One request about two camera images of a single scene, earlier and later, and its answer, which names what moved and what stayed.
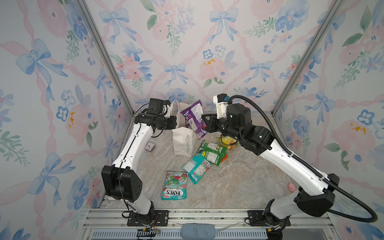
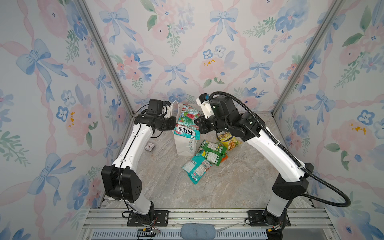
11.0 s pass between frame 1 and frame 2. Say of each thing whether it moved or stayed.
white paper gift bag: stayed
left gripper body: stayed
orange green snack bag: stayed
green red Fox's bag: moved
